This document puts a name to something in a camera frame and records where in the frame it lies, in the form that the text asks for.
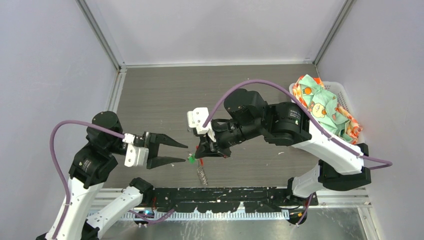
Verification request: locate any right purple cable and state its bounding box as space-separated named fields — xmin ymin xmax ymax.
xmin=202 ymin=79 xmax=394 ymax=227

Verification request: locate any white plastic basket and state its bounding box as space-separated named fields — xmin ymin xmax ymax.
xmin=288 ymin=81 xmax=366 ymax=151

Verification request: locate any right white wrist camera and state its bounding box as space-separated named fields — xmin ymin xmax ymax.
xmin=186 ymin=107 xmax=217 ymax=143

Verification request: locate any colourful patterned cloth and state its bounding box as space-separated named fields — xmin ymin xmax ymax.
xmin=289 ymin=74 xmax=363 ymax=145

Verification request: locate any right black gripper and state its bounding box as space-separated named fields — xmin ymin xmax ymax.
xmin=194 ymin=118 xmax=263 ymax=158

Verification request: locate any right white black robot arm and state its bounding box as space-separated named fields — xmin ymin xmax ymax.
xmin=187 ymin=88 xmax=372 ymax=205

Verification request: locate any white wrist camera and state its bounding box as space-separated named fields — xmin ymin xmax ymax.
xmin=124 ymin=144 xmax=149 ymax=168
xmin=186 ymin=107 xmax=217 ymax=143

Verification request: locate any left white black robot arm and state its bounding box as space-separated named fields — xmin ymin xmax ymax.
xmin=39 ymin=111 xmax=183 ymax=240

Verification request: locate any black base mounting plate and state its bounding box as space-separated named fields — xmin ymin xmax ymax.
xmin=138 ymin=186 xmax=308 ymax=213

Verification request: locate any aluminium frame rail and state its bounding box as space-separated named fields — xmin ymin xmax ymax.
xmin=70 ymin=185 xmax=373 ymax=221

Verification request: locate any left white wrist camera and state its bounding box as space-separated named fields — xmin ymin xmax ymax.
xmin=124 ymin=144 xmax=149 ymax=168

